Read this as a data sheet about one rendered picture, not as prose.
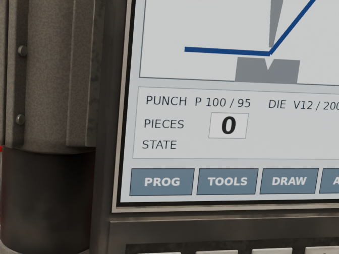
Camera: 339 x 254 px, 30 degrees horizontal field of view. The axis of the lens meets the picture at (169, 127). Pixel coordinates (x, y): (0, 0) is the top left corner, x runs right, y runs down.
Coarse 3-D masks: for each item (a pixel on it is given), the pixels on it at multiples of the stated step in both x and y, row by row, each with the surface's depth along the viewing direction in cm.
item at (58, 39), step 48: (0, 0) 54; (48, 0) 54; (0, 48) 55; (48, 48) 56; (0, 96) 56; (48, 96) 57; (0, 144) 57; (48, 144) 58; (48, 192) 60; (0, 240) 64; (48, 240) 61
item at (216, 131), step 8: (216, 112) 49; (224, 112) 50; (216, 120) 50; (224, 120) 50; (232, 120) 50; (240, 120) 50; (216, 128) 50; (224, 128) 50; (232, 128) 50; (240, 128) 50; (208, 136) 50; (216, 136) 50; (224, 136) 50; (232, 136) 50; (240, 136) 50
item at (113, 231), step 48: (96, 0) 55; (96, 48) 56; (96, 96) 57; (96, 144) 52; (96, 192) 51; (96, 240) 51; (144, 240) 50; (192, 240) 51; (240, 240) 53; (288, 240) 54; (336, 240) 55
